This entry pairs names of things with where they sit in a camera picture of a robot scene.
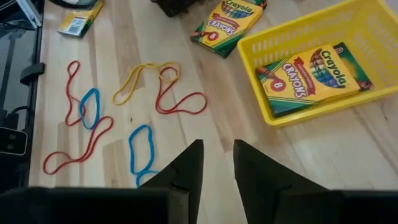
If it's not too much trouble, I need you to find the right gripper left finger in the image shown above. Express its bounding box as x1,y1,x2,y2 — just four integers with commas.
139,139,205,224

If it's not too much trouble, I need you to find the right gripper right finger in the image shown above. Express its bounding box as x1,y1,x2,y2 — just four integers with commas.
233,139,329,224

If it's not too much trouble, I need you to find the yellow rubber band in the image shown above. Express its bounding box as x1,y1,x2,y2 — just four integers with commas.
111,61,181,106

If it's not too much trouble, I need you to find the Crayola crayon box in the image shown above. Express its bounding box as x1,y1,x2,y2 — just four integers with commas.
57,0,104,39
255,41,373,118
190,0,268,59

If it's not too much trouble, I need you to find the yellow plastic basket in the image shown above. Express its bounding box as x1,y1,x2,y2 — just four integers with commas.
236,0,398,128

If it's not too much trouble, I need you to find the long red rubber band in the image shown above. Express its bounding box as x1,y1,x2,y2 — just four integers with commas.
42,60,114,175

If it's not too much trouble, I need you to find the white upright bar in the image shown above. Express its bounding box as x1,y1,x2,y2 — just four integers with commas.
15,0,44,29

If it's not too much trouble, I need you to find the silver table-level camera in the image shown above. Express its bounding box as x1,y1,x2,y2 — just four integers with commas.
0,126,29,156

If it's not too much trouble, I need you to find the black camera cable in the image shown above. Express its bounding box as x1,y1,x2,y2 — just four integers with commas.
2,105,30,128

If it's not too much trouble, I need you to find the black frame bracket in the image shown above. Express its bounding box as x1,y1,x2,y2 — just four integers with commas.
19,62,47,86

